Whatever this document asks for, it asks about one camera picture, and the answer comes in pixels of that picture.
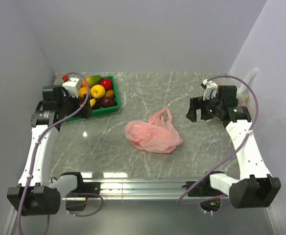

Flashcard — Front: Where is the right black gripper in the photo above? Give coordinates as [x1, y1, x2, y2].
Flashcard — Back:
[186, 93, 223, 122]

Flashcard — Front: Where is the dark red fake fruit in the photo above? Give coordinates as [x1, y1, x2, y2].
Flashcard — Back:
[101, 96, 117, 108]

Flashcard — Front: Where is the brown fake kiwi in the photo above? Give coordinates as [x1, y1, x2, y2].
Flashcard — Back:
[104, 90, 116, 98]

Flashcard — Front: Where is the pink plastic bag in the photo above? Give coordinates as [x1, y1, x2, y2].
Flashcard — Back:
[124, 108, 183, 154]

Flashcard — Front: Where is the red fake apple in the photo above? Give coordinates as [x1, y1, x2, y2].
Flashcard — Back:
[100, 78, 113, 91]

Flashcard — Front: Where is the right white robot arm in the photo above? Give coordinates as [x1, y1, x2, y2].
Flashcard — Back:
[186, 85, 281, 209]

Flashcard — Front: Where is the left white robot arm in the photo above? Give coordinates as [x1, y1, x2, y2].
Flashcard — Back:
[7, 85, 92, 216]

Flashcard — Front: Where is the dark fake grape bunch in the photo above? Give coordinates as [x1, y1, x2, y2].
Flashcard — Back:
[92, 99, 102, 110]

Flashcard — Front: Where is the orange fake orange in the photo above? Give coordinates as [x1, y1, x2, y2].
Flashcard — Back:
[78, 87, 90, 99]

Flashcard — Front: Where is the green red fake mango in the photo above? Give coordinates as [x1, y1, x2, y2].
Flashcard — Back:
[86, 75, 102, 87]

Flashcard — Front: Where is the clear bag of fruits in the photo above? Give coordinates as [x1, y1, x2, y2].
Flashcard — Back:
[237, 68, 259, 106]

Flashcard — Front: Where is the green plastic tray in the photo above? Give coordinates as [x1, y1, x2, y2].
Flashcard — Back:
[62, 74, 119, 117]

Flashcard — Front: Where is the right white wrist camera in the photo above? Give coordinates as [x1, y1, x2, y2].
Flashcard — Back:
[201, 79, 218, 100]

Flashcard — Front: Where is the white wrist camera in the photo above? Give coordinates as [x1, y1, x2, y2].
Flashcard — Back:
[62, 77, 82, 98]
[201, 79, 218, 100]

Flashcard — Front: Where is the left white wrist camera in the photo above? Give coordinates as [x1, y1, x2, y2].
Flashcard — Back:
[62, 77, 82, 98]

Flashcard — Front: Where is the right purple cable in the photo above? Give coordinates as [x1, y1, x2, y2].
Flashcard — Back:
[177, 75, 259, 215]

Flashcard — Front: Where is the aluminium mounting rail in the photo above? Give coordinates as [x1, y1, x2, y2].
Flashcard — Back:
[59, 178, 232, 201]

